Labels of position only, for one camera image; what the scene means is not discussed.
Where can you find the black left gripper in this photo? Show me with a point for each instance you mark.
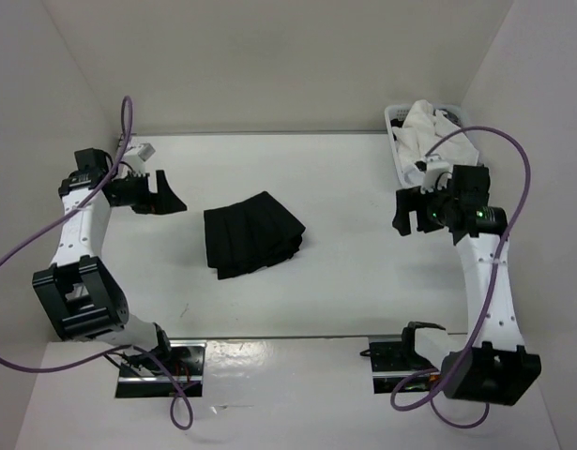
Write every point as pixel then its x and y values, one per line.
pixel 164 202

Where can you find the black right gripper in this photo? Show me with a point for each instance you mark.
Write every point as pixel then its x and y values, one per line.
pixel 409 200

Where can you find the black pleated skirt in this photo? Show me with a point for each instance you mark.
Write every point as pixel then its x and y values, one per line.
pixel 244 237

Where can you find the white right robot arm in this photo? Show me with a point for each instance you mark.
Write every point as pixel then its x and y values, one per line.
pixel 493 366

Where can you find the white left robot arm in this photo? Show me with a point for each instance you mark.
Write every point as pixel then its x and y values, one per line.
pixel 79 294

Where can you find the white crumpled skirt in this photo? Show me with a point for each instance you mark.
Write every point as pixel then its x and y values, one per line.
pixel 433 136

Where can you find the white plastic basket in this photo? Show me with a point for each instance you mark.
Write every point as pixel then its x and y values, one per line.
pixel 396 140

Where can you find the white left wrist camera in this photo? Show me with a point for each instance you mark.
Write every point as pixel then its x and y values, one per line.
pixel 136 157

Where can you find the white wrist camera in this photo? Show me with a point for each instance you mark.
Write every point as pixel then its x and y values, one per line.
pixel 136 157
pixel 435 173

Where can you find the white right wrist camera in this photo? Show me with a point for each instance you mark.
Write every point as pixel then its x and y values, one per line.
pixel 435 173

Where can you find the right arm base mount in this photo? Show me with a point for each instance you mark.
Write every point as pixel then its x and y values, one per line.
pixel 389 364

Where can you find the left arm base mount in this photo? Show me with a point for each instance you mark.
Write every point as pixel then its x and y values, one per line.
pixel 138 378

